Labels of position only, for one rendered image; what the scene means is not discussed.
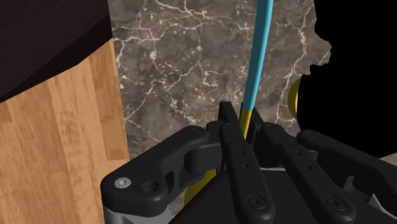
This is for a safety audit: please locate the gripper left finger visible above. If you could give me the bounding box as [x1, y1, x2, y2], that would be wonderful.
[100, 101, 276, 224]

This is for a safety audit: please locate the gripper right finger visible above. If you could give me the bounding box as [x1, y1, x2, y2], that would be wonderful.
[247, 106, 397, 224]

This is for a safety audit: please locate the blue and yellow thin tool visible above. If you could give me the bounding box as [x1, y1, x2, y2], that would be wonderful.
[183, 0, 275, 206]

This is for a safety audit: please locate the yellow round thing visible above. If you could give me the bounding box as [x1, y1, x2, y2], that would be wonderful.
[287, 76, 301, 121]

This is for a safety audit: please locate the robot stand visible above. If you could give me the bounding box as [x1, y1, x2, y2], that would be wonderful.
[0, 0, 114, 103]

